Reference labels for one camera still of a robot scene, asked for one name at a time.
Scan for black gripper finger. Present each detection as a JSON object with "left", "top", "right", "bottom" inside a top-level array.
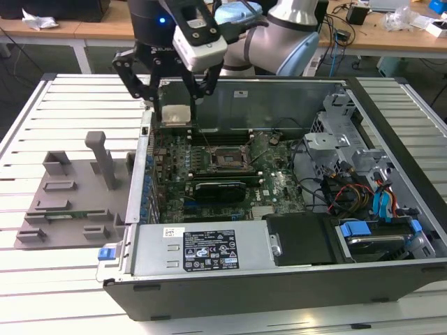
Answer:
[
  {"left": 111, "top": 50, "right": 165, "bottom": 124},
  {"left": 190, "top": 58, "right": 225, "bottom": 124}
]

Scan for silver metal drive cage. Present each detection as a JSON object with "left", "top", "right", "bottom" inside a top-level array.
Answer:
[{"left": 302, "top": 87, "right": 392, "bottom": 182}]

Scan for black plastic shroud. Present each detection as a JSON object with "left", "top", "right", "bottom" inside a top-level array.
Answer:
[{"left": 261, "top": 213, "right": 338, "bottom": 267}]

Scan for grey parts rack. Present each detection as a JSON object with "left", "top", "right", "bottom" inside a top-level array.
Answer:
[{"left": 13, "top": 131, "right": 135, "bottom": 251}]

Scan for red wire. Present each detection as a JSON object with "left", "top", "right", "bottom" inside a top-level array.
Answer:
[{"left": 333, "top": 184, "right": 374, "bottom": 210}]

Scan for black open PC case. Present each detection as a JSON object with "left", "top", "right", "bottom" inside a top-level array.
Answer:
[{"left": 96, "top": 75, "right": 447, "bottom": 322}]

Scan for grey flat device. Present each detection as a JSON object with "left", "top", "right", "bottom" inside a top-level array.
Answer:
[{"left": 369, "top": 0, "right": 409, "bottom": 11}]

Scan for black RAM slot bank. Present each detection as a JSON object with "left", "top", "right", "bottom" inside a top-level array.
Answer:
[
  {"left": 188, "top": 127, "right": 254, "bottom": 146},
  {"left": 188, "top": 170, "right": 265, "bottom": 188}
]

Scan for grey power supply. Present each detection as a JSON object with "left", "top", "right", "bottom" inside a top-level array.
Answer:
[{"left": 131, "top": 221, "right": 275, "bottom": 276}]

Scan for CPU socket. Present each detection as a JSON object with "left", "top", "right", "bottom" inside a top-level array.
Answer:
[{"left": 209, "top": 144, "right": 254, "bottom": 172}]

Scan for metal socket cover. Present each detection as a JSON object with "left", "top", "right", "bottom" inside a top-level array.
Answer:
[{"left": 242, "top": 132, "right": 263, "bottom": 160}]

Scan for crumpled white paper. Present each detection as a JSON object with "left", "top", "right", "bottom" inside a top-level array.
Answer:
[{"left": 21, "top": 8, "right": 60, "bottom": 31}]

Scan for teal box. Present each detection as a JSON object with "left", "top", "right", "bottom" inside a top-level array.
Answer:
[{"left": 376, "top": 55, "right": 409, "bottom": 78}]

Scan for white power strip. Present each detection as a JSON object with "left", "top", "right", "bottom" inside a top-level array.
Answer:
[{"left": 307, "top": 56, "right": 322, "bottom": 77}]

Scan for small silver heatsink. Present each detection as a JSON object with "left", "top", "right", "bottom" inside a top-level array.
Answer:
[{"left": 251, "top": 205, "right": 275, "bottom": 221}]

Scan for green motherboard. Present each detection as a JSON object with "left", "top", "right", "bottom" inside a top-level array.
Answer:
[{"left": 152, "top": 131, "right": 308, "bottom": 224}]

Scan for clear plastic bag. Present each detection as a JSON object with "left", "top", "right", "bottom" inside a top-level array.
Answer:
[{"left": 380, "top": 5, "right": 425, "bottom": 32}]

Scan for small black box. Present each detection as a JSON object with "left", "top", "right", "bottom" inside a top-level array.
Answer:
[{"left": 345, "top": 5, "right": 369, "bottom": 25}]

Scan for black flat case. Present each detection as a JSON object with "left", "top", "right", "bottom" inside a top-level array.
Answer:
[{"left": 0, "top": 0, "right": 111, "bottom": 22}]

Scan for blue disk carrier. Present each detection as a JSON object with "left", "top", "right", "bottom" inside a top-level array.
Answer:
[{"left": 339, "top": 218, "right": 423, "bottom": 241}]

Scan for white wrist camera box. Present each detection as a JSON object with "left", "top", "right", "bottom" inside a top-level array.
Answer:
[{"left": 163, "top": 0, "right": 228, "bottom": 73}]

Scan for silver metal disk bay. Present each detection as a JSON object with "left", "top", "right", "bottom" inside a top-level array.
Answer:
[{"left": 335, "top": 216, "right": 437, "bottom": 262}]

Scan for black graphics card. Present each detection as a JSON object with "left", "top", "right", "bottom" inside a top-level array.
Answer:
[{"left": 193, "top": 179, "right": 247, "bottom": 203}]

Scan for silver hard disk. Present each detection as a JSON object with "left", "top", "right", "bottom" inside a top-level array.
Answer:
[{"left": 349, "top": 235, "right": 408, "bottom": 262}]

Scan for blue flat data wire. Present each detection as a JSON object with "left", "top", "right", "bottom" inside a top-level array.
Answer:
[{"left": 372, "top": 177, "right": 394, "bottom": 223}]

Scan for silver CPU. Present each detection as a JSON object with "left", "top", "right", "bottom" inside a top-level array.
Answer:
[{"left": 160, "top": 104, "right": 193, "bottom": 129}]

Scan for wooden desk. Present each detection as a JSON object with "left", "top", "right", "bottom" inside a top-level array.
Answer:
[{"left": 0, "top": 0, "right": 447, "bottom": 74}]

